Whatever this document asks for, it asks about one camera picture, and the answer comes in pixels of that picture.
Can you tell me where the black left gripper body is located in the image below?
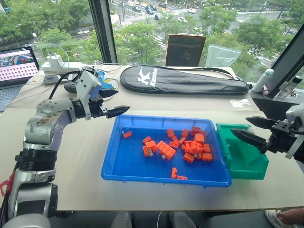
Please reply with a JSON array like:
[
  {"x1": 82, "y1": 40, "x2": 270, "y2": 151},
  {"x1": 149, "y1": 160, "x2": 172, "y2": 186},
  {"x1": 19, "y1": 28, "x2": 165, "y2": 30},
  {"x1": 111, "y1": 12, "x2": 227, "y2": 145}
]
[{"x1": 88, "y1": 95, "x2": 109, "y2": 119}]

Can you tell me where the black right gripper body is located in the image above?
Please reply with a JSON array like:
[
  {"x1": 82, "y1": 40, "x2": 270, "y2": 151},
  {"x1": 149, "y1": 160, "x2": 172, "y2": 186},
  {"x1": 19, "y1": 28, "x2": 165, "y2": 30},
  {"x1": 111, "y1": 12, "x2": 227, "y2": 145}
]
[{"x1": 259, "y1": 120, "x2": 298, "y2": 154}]

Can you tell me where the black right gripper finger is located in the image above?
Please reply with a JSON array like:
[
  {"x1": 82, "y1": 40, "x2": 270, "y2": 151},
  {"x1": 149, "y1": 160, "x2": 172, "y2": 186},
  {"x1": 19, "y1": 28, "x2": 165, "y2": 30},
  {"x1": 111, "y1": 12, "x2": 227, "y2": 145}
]
[
  {"x1": 246, "y1": 116, "x2": 278, "y2": 129},
  {"x1": 230, "y1": 129, "x2": 270, "y2": 151}
]

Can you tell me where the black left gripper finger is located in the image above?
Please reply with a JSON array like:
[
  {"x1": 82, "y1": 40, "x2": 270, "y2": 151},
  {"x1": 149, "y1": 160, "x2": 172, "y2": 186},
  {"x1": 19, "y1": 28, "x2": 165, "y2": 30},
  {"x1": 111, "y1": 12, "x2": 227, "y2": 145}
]
[
  {"x1": 98, "y1": 89, "x2": 119, "y2": 98},
  {"x1": 105, "y1": 105, "x2": 131, "y2": 119}
]

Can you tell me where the green plastic bin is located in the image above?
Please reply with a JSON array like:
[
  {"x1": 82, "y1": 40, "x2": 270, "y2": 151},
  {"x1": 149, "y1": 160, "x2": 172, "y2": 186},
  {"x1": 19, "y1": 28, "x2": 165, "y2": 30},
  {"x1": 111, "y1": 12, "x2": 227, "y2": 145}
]
[{"x1": 215, "y1": 123, "x2": 270, "y2": 181}]

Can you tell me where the blue plastic tool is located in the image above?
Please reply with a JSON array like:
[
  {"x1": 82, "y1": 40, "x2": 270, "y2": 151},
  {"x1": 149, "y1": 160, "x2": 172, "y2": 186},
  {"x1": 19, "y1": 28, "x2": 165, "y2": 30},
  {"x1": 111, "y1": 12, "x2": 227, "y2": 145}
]
[{"x1": 95, "y1": 70, "x2": 114, "y2": 89}]

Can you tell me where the clear tape patch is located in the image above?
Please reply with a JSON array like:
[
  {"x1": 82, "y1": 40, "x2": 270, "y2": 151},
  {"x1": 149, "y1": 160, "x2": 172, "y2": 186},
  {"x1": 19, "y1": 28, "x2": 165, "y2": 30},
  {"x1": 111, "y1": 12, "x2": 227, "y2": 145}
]
[{"x1": 229, "y1": 99, "x2": 253, "y2": 109}]

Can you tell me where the black game controller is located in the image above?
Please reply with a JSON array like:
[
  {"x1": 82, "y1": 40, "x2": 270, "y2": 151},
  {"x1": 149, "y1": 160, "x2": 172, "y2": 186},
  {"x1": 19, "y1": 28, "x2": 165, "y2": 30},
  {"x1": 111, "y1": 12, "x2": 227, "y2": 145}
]
[{"x1": 64, "y1": 81, "x2": 78, "y2": 95}]

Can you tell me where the white roll-on bottle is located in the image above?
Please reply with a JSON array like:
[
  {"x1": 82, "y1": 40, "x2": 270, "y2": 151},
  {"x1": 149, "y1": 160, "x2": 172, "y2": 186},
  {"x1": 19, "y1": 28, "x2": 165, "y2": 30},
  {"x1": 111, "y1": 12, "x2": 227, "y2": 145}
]
[{"x1": 251, "y1": 68, "x2": 275, "y2": 94}]

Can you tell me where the grey power bank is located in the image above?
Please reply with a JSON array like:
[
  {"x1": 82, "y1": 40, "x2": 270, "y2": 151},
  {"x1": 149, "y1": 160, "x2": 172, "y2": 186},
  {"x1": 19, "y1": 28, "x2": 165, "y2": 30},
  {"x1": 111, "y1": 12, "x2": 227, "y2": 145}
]
[{"x1": 43, "y1": 75, "x2": 70, "y2": 86}]

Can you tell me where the white power strip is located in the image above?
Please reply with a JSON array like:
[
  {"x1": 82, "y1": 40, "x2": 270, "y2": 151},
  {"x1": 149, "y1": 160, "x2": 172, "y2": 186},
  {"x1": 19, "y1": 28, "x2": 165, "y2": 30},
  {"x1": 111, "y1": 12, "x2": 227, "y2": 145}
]
[{"x1": 40, "y1": 61, "x2": 83, "y2": 73}]

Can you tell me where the blue plastic tray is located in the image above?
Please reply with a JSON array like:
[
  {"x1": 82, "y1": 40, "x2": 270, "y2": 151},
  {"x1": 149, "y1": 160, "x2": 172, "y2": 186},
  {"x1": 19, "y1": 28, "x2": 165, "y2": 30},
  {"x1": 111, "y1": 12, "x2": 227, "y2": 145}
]
[{"x1": 100, "y1": 114, "x2": 232, "y2": 189}]

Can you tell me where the large orange building block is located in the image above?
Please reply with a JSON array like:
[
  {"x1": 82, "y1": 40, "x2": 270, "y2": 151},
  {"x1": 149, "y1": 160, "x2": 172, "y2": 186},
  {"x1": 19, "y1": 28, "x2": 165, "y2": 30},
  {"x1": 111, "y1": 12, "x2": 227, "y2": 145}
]
[{"x1": 155, "y1": 140, "x2": 177, "y2": 161}]

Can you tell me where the dark window pillar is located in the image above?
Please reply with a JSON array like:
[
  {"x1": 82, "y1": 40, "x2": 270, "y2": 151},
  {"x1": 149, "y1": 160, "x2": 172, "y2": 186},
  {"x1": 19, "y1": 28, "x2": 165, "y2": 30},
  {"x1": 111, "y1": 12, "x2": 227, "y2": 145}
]
[{"x1": 88, "y1": 0, "x2": 118, "y2": 64}]

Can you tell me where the white charger plug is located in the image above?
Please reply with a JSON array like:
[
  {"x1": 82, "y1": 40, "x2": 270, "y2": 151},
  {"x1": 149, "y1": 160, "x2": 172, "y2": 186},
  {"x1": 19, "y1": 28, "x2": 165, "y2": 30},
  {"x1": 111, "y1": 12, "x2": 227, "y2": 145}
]
[{"x1": 46, "y1": 54, "x2": 63, "y2": 67}]

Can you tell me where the black racket bag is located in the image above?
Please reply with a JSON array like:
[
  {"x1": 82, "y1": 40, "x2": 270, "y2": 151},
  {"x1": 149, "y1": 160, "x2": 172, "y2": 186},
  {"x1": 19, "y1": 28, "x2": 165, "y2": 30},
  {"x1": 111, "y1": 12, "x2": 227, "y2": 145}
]
[{"x1": 119, "y1": 65, "x2": 250, "y2": 96}]

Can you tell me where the clear plastic bag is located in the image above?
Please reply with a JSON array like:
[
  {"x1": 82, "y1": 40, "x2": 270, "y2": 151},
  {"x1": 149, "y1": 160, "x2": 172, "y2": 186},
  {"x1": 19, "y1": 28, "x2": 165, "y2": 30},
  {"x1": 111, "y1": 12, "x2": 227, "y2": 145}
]
[{"x1": 204, "y1": 44, "x2": 242, "y2": 68}]

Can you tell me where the person's bare leg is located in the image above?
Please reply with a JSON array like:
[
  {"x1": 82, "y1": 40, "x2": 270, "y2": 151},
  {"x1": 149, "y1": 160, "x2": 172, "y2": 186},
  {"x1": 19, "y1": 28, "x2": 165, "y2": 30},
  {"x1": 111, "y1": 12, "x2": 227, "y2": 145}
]
[{"x1": 278, "y1": 208, "x2": 304, "y2": 227}]

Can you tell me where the white shoe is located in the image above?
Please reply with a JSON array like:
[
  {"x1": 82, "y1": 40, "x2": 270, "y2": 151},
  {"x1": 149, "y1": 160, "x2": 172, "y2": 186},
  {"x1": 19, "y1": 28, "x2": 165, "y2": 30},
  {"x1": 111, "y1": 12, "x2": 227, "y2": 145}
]
[{"x1": 264, "y1": 209, "x2": 298, "y2": 228}]

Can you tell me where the brown framed board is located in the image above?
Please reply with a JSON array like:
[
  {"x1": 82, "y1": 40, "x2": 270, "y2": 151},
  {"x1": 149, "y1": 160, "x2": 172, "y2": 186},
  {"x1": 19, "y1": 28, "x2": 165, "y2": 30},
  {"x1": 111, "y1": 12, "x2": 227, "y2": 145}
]
[{"x1": 165, "y1": 34, "x2": 207, "y2": 67}]

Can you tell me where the open laptop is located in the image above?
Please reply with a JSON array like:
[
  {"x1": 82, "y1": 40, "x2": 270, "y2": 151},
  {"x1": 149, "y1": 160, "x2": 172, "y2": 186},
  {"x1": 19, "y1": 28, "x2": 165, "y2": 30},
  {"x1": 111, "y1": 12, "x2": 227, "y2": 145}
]
[{"x1": 0, "y1": 46, "x2": 40, "y2": 113}]

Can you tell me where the red plastic clip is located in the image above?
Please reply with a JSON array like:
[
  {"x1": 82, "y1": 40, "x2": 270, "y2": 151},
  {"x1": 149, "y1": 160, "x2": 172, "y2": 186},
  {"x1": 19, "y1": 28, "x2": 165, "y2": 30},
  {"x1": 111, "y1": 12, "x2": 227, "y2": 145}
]
[{"x1": 0, "y1": 172, "x2": 15, "y2": 197}]

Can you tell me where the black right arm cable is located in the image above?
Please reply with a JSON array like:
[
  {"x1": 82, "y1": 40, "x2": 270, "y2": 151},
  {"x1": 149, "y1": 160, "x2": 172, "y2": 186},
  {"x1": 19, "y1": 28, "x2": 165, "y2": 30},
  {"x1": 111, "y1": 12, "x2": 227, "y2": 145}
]
[{"x1": 288, "y1": 126, "x2": 304, "y2": 135}]

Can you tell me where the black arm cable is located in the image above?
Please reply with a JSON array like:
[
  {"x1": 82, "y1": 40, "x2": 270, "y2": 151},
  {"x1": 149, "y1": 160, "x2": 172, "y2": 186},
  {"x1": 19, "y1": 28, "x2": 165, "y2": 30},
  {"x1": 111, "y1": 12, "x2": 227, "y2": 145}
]
[
  {"x1": 48, "y1": 71, "x2": 79, "y2": 99},
  {"x1": 288, "y1": 126, "x2": 304, "y2": 135}
]

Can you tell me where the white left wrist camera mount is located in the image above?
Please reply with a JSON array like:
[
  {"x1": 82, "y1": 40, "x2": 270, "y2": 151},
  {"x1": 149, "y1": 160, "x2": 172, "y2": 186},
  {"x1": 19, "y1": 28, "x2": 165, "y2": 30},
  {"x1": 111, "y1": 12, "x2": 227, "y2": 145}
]
[{"x1": 75, "y1": 70, "x2": 103, "y2": 121}]

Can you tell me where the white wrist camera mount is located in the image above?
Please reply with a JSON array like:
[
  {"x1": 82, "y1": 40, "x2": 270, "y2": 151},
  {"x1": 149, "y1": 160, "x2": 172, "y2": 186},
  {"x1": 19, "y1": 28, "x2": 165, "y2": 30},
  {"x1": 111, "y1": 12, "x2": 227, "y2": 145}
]
[
  {"x1": 75, "y1": 70, "x2": 103, "y2": 121},
  {"x1": 285, "y1": 102, "x2": 304, "y2": 160}
]

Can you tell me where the thin white cable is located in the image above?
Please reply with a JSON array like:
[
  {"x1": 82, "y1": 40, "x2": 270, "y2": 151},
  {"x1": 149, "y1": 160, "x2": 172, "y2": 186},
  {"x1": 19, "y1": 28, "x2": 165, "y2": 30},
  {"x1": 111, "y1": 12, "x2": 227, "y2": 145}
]
[{"x1": 93, "y1": 62, "x2": 123, "y2": 73}]

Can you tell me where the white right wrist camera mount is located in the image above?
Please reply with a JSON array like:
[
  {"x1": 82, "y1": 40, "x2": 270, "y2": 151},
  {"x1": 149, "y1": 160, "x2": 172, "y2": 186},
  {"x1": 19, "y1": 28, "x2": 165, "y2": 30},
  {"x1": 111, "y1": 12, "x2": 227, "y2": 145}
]
[{"x1": 285, "y1": 102, "x2": 304, "y2": 160}]

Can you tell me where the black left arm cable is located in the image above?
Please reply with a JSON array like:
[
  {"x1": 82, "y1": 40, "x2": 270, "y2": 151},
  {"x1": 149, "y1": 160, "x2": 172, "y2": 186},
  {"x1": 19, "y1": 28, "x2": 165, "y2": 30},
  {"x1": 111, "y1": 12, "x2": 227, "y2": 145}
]
[{"x1": 48, "y1": 71, "x2": 79, "y2": 99}]

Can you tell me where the dark slanted window frame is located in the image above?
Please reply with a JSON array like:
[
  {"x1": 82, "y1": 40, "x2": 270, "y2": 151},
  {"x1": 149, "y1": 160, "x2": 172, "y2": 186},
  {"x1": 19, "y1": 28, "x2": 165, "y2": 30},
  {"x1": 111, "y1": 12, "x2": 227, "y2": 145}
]
[{"x1": 264, "y1": 30, "x2": 304, "y2": 97}]

